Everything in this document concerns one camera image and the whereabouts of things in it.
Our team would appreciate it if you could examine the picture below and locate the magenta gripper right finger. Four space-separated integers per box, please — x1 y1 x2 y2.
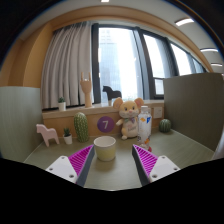
132 145 180 186

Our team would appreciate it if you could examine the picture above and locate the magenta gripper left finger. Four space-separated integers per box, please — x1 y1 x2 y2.
47 145 95 187

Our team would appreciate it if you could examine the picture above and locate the clear plastic water bottle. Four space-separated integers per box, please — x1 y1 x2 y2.
137 106 152 151

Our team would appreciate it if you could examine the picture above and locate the small potted plant white pot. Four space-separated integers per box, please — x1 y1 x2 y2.
63 128 72 145

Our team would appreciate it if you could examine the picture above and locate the pale yellow paper cup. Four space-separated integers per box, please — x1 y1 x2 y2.
94 136 116 162

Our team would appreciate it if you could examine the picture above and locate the round green cactus ornament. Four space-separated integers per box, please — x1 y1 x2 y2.
159 119 171 133

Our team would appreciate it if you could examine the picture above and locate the pink wooden horse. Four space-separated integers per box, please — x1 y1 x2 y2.
36 124 59 146

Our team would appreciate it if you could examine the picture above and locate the tall green cactus ornament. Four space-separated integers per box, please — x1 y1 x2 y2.
74 112 89 142

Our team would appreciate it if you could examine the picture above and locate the purple round number sign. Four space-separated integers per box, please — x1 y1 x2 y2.
97 116 114 133

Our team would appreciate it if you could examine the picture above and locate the plush mouse toy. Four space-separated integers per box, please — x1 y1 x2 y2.
113 97 144 140

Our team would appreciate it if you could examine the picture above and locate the small plant on windowsill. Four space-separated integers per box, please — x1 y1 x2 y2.
58 97 66 111

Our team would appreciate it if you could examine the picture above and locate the left green partition panel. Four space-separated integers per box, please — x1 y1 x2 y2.
0 86 43 162

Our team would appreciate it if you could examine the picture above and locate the green partition panel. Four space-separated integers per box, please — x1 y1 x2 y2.
163 73 224 151
0 86 43 162

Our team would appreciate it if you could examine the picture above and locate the right green partition panel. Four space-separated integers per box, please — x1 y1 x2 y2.
163 73 224 151

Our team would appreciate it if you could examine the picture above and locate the black horse figurine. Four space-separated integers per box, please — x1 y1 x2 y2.
103 86 122 100

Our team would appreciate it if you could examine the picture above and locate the wooden hand sculpture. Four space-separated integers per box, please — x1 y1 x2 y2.
80 73 92 108

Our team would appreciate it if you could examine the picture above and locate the grey white curtain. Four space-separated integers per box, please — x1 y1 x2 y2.
41 21 92 109

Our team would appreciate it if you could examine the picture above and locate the white wall socket right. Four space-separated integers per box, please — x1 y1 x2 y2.
154 107 163 119

